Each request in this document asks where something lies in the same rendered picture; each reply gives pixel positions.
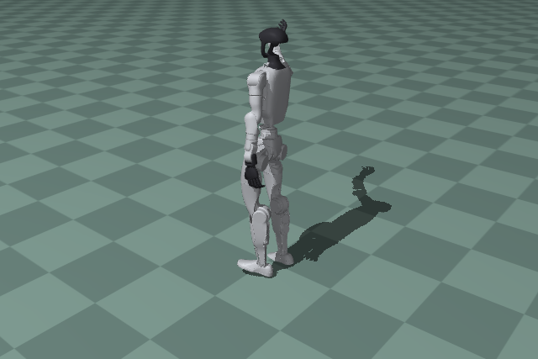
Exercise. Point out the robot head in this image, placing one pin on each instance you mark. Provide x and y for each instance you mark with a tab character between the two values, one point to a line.
275	36

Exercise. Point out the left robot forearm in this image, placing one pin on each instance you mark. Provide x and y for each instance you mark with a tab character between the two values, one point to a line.
251	139

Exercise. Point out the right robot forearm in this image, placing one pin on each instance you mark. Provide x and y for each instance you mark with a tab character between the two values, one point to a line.
276	50

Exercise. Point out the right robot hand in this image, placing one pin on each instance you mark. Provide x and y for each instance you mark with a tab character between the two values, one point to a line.
284	25

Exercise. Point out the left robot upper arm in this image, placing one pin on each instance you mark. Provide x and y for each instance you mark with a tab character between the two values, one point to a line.
256	81

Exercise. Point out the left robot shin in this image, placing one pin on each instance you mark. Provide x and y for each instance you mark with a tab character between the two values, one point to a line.
260	234

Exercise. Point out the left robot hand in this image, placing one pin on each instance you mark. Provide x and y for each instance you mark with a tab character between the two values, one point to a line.
251	174

